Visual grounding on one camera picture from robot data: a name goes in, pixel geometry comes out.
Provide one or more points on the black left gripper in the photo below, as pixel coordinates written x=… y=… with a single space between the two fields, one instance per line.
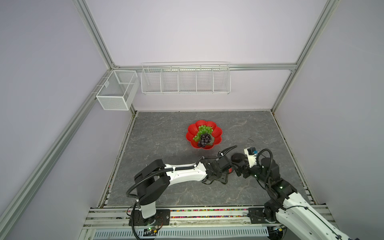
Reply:
x=224 y=178

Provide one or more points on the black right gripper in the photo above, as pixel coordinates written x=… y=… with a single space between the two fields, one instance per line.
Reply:
x=239 y=170

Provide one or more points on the dark fake avocado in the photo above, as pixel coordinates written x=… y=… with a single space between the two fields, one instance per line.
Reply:
x=238 y=158

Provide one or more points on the dark purple fake grape bunch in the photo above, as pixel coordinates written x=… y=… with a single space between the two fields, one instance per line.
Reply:
x=204 y=140

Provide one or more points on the green fake grape bunch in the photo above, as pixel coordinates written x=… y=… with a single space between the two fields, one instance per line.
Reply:
x=203 y=132

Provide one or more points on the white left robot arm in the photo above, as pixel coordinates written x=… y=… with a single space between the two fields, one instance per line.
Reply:
x=154 y=179

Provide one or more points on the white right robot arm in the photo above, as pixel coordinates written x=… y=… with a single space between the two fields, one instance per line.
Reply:
x=286 y=205

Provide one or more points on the red flower-shaped fruit bowl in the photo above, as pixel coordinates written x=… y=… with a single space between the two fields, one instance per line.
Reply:
x=216 y=135

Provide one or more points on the white mesh box basket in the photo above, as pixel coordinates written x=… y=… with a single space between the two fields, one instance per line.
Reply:
x=118 y=91

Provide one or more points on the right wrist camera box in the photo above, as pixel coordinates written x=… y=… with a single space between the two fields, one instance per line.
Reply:
x=251 y=154

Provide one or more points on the white vented cable duct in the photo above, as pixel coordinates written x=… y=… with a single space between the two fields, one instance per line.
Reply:
x=183 y=233

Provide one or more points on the white wire shelf basket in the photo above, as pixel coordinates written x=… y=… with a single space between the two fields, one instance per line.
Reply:
x=186 y=78

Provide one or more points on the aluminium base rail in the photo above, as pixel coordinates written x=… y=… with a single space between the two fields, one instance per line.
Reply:
x=222 y=216

